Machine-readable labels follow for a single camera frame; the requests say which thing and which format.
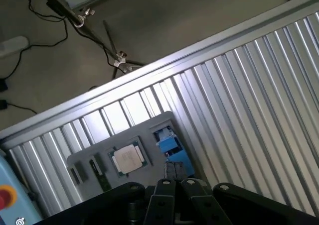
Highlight blue disk drive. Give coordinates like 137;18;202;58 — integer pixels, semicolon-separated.
154;126;195;178

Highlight light blue teach pendant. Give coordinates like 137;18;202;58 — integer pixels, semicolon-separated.
0;149;42;225

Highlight short black floor cable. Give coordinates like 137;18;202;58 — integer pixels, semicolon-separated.
6;102;38;114

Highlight long black floor cable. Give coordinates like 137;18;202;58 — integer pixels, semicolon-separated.
3;0;69;80

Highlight silver CPU chip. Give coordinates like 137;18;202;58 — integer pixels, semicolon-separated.
107;139;147;178

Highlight green RAM stick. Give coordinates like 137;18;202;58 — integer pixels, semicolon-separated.
89;153;112;192

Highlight grey parts rack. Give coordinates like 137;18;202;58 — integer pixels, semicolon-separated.
66;111;197;193

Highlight white power strip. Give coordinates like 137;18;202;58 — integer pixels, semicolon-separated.
0;35;29;58

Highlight black tripod stand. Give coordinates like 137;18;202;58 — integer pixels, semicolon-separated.
32;0;147;83

